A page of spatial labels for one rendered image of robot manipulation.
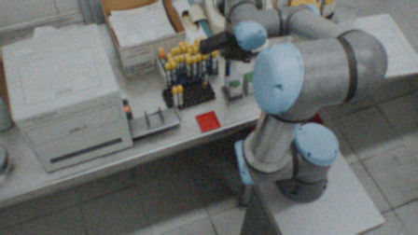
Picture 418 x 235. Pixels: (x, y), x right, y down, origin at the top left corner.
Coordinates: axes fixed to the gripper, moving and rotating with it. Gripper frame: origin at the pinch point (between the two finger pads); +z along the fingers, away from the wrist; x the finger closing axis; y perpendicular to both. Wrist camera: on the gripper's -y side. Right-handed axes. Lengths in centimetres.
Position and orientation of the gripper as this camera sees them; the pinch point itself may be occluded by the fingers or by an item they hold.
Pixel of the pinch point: (225, 72)
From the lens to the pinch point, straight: 140.1
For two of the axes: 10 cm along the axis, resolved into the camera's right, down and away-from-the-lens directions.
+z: -0.1, 5.6, 8.3
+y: 10.0, 0.4, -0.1
